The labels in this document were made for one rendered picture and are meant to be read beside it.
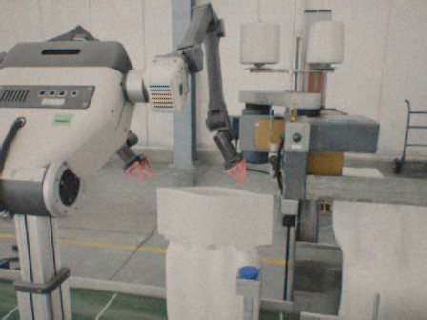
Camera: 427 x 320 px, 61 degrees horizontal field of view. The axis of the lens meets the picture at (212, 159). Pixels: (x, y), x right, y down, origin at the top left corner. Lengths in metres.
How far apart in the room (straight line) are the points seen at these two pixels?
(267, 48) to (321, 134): 0.44
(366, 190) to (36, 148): 1.11
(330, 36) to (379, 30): 5.09
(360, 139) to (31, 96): 0.97
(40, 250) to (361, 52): 5.97
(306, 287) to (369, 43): 5.16
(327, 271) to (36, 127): 1.37
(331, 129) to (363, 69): 5.29
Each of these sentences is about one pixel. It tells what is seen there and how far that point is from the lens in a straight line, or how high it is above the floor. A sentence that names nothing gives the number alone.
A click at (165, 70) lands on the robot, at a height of 1.48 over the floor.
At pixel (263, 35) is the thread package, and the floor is 1.63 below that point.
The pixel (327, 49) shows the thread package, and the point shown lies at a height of 1.58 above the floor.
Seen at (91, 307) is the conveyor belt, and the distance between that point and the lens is 2.00.
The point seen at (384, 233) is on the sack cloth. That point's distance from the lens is 1.51.
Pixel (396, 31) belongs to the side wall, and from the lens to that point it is 6.65.
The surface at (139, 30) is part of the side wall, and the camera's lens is 6.93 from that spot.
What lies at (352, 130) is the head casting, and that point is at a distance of 1.25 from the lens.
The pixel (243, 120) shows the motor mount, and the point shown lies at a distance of 1.63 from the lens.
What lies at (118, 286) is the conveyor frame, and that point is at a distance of 2.08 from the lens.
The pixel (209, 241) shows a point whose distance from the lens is 1.48.
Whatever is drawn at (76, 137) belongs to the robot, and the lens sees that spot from 0.94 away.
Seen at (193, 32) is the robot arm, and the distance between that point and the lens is 1.29.
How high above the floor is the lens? 1.46
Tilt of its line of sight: 12 degrees down
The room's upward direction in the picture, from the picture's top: straight up
